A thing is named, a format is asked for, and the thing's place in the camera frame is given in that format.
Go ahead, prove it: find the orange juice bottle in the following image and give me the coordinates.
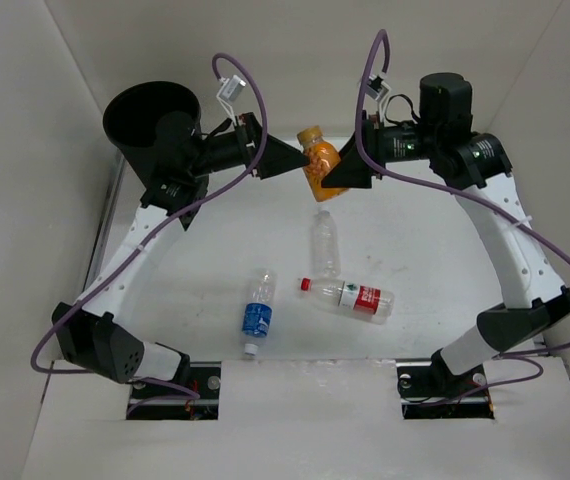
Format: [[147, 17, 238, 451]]
[[297, 126, 348, 203]]

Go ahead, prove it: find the right aluminium frame rail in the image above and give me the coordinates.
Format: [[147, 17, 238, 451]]
[[470, 135, 495, 172]]

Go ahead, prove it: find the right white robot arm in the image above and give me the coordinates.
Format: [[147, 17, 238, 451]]
[[322, 72, 570, 397]]

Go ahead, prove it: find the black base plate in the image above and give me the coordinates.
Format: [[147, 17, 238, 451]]
[[125, 362, 222, 421], [396, 360, 494, 420]]

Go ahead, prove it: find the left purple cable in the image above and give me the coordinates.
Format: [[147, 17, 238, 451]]
[[31, 52, 269, 419]]

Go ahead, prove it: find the red-capped red-label bottle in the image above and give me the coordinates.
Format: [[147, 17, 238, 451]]
[[299, 277, 395, 325]]

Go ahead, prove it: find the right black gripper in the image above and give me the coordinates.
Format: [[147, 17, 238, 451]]
[[321, 110, 441, 190]]

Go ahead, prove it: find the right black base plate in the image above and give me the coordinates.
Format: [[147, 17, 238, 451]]
[[396, 360, 494, 420]]

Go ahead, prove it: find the purple cable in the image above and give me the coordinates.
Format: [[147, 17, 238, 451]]
[[31, 52, 269, 419], [354, 28, 570, 406]]

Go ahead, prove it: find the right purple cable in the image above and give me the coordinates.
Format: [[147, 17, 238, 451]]
[[354, 28, 570, 406]]

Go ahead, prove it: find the blue-label clear bottle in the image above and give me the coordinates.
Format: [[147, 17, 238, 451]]
[[241, 269, 277, 357]]

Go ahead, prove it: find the clear unlabelled plastic bottle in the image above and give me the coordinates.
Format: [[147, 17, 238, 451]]
[[311, 210, 341, 278]]

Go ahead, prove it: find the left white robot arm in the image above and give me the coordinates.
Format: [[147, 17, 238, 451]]
[[52, 111, 309, 399]]

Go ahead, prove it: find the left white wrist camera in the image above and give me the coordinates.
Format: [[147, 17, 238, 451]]
[[216, 75, 246, 123]]

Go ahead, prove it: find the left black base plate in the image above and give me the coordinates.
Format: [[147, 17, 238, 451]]
[[125, 362, 222, 421]]

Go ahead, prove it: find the black plastic waste bin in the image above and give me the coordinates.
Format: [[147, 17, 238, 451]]
[[103, 81, 209, 214]]

